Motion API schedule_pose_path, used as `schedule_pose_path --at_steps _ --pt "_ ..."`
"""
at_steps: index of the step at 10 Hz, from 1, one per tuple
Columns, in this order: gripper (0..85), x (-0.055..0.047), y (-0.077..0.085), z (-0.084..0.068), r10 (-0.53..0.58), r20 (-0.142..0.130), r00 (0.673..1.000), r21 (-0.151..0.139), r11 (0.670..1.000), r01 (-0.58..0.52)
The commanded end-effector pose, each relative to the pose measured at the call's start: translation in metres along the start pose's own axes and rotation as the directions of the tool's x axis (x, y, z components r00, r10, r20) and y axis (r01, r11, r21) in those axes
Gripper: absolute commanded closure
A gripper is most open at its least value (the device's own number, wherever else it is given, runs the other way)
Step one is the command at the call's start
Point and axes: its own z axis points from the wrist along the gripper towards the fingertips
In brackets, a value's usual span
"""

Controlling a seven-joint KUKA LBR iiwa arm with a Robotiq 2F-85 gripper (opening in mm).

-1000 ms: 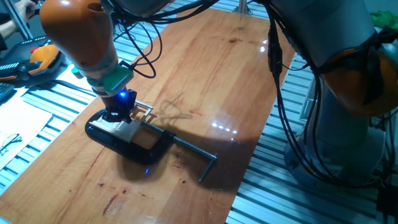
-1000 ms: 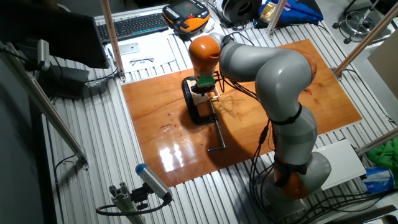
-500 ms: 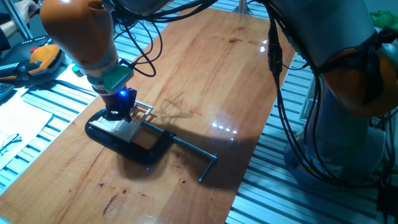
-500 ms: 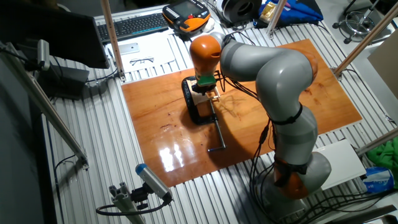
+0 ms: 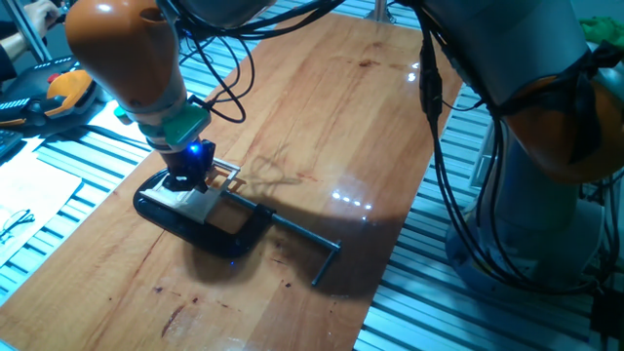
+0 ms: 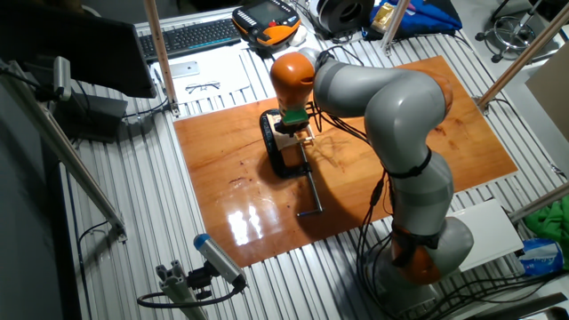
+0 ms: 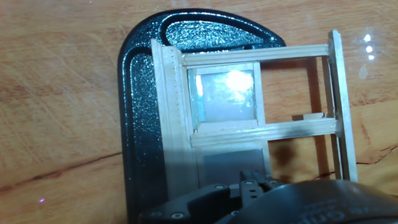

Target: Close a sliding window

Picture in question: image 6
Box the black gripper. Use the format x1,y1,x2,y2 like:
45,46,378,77
273,120,312,140

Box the black metal C-clamp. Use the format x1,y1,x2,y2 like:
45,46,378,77
259,108,325,218

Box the glossy brown wooden board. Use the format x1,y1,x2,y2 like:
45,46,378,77
172,55,520,268

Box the thin-rimmed eyeglasses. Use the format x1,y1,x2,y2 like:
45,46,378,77
184,80,222,95

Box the orange and black teach pendant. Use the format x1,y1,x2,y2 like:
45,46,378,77
230,0,302,50

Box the silver smartphone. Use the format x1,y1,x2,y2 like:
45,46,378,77
168,60,201,80

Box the black round spool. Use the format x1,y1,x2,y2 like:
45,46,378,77
316,0,377,39

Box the black computer keyboard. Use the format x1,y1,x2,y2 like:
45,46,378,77
138,17,244,62

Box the yellow packet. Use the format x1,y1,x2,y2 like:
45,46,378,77
371,2,397,35

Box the blue cloth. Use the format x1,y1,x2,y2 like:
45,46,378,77
368,0,463,41

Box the short aluminium profile stand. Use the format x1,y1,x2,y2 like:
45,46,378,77
155,260,210,320

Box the black box computer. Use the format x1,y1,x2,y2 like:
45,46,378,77
52,91,129,143

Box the metal swivel stool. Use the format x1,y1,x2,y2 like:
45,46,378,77
474,0,562,64

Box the black computer monitor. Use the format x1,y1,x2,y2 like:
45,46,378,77
0,0,157,100

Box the brown cardboard sheet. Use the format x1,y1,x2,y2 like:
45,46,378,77
525,44,569,143

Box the green cloth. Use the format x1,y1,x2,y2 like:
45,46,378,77
524,200,569,270

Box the blue and white packet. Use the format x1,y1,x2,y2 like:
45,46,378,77
517,237,565,277

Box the miniature wooden window frame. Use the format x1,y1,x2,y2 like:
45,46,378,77
266,111,317,152

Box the black monitor cable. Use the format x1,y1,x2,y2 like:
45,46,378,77
120,95,171,121

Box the aluminium frame post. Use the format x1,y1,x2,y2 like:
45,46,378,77
0,60,128,244
142,0,181,117
475,2,569,112
380,0,413,55
509,181,569,223

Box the grey camera with blue tip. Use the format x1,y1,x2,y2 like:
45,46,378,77
186,233,248,301

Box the black camera cable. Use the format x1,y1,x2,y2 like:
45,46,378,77
136,284,244,309

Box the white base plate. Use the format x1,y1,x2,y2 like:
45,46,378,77
448,197,525,273

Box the grey camera on post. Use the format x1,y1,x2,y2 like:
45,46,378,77
52,55,73,102

